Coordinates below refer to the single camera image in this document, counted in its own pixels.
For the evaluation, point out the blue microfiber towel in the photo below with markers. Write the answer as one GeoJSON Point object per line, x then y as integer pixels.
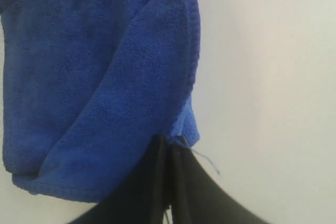
{"type": "Point", "coordinates": [86, 85]}

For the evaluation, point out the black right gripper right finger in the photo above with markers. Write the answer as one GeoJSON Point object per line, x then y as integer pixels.
{"type": "Point", "coordinates": [195, 197]}

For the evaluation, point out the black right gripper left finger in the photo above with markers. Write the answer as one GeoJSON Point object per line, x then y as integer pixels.
{"type": "Point", "coordinates": [139, 198]}

